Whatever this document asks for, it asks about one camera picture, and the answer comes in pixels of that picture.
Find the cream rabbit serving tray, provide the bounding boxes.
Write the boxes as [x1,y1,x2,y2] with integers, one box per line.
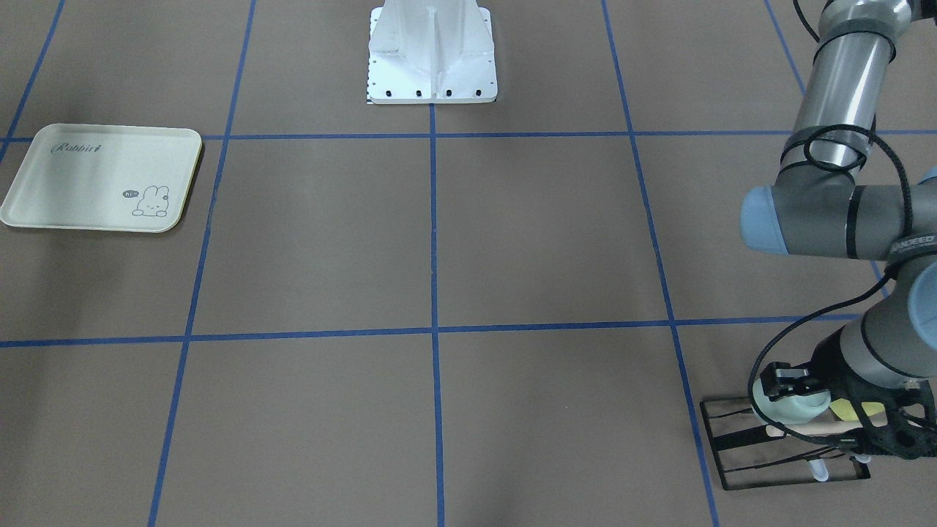
[2,124,202,233]

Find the black wire cup rack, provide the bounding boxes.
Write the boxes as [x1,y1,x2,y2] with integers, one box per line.
[699,397,871,493]

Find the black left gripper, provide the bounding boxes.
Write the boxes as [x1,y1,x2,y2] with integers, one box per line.
[760,344,936,460]

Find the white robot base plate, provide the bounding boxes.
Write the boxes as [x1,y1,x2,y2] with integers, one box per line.
[366,1,499,105]

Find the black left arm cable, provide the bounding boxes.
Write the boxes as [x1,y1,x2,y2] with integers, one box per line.
[747,124,916,447]

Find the pale green plastic cup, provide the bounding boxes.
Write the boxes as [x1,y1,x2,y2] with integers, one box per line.
[752,380,832,426]

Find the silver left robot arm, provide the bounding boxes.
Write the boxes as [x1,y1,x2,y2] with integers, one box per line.
[740,1,935,460]

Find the yellow plastic cup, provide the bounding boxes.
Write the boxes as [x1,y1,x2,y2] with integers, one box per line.
[829,398,886,422]

